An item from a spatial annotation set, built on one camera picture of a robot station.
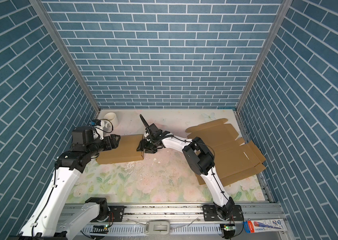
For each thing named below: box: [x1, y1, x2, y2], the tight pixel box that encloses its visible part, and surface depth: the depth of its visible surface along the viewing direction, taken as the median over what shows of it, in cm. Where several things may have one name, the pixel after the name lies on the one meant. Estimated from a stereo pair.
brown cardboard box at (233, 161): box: [185, 118, 266, 187], surface depth 102 cm
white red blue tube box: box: [242, 218, 288, 234], surface depth 71 cm
